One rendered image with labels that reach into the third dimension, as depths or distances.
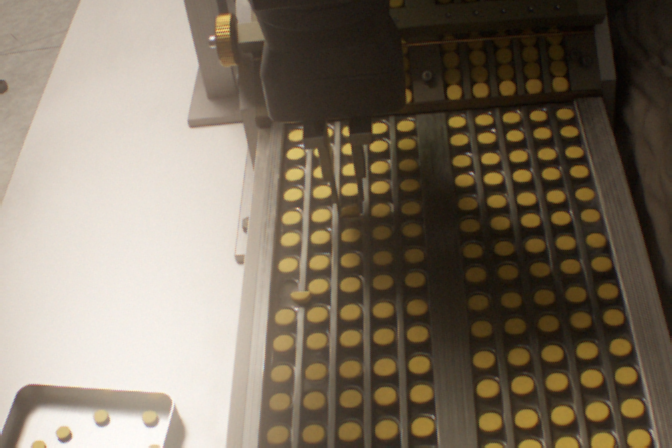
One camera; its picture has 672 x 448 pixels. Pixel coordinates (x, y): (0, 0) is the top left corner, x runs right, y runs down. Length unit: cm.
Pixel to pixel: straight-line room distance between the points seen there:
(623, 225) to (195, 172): 43
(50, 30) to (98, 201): 197
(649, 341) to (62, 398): 41
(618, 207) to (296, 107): 19
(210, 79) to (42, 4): 207
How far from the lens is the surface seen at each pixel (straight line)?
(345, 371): 51
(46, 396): 74
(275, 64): 53
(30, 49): 278
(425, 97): 65
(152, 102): 98
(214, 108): 93
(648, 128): 63
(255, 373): 51
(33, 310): 81
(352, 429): 49
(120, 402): 72
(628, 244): 56
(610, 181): 60
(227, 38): 64
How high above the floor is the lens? 135
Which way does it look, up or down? 42 degrees down
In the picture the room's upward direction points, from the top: 10 degrees counter-clockwise
